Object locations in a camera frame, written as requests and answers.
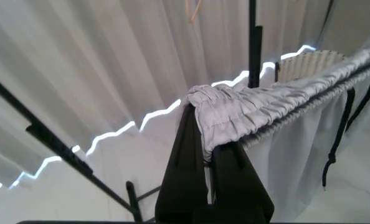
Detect pale grey shorts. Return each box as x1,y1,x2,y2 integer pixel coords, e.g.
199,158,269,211
181,24,370,224

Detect white laundry basket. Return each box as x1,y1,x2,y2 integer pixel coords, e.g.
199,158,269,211
274,49,348,85

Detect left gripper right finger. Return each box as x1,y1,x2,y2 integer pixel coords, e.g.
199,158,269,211
209,141,275,224

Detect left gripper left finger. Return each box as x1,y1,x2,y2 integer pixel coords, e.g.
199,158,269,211
155,104,210,224

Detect pink clothes hanger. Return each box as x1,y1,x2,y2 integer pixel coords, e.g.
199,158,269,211
184,0,202,23

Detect white curtain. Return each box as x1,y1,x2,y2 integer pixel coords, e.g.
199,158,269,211
0,0,329,200

